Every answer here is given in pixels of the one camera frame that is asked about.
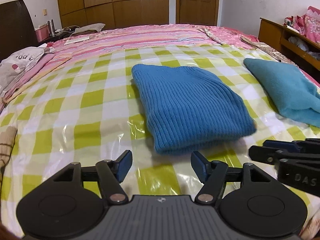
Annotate pink box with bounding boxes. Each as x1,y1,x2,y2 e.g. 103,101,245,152
35,26,50,42

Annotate blue knit sweater yellow stripes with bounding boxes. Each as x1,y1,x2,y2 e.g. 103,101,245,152
132,64,257,155

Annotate teal folded cloth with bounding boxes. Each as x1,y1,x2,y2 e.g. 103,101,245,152
244,58,320,128

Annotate grey dotted pillow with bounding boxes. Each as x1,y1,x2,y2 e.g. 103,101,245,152
0,46,52,87

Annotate brown patterned cloth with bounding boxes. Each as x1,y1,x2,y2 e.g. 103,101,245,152
241,36,298,67

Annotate dark wooden headboard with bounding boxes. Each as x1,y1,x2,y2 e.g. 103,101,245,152
0,0,38,62

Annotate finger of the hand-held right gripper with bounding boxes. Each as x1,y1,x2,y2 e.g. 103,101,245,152
249,145,320,166
262,138,320,153

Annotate pink floral bedding bundle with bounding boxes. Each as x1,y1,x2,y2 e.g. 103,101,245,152
284,6,320,43

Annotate grey cloth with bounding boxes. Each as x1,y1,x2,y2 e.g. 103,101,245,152
71,23,106,34

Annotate wooden shelf desk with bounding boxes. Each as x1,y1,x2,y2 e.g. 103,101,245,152
259,17,320,68

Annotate pink floral blanket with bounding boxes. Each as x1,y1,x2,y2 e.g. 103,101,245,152
197,25,260,48

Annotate white crumpled cloth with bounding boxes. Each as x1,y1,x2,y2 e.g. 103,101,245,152
287,35,308,52

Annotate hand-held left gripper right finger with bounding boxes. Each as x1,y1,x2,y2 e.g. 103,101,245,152
191,151,273,204

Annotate beige brown-striped sweater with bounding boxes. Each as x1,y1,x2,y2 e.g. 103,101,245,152
0,126,17,168

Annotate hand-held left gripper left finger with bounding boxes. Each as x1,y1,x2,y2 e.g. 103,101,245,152
51,150,133,204

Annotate pink striped bedsheet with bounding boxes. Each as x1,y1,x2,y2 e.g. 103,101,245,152
0,24,225,105

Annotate brown wooden door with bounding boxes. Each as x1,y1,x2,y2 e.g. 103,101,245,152
176,0,220,27

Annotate brown wooden wardrobe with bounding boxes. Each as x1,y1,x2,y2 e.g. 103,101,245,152
55,0,170,30

